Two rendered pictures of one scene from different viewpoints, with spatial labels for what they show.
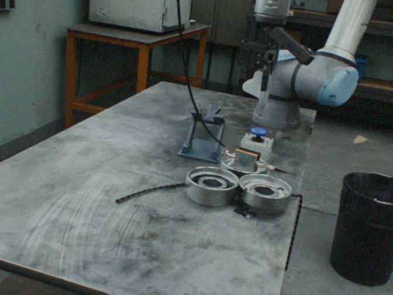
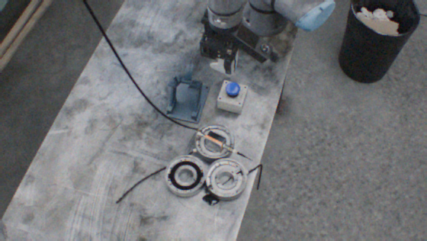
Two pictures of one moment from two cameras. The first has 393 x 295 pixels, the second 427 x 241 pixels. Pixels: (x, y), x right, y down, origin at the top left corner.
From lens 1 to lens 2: 0.77 m
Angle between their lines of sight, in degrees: 40
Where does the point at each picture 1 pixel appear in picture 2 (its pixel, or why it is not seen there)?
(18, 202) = (54, 213)
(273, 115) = (258, 25)
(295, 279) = (305, 83)
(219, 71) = not seen: outside the picture
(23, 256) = not seen: outside the picture
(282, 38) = (237, 42)
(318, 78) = (293, 11)
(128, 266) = not seen: outside the picture
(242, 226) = (207, 218)
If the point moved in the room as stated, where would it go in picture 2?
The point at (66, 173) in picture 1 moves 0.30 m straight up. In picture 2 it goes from (79, 167) to (38, 110)
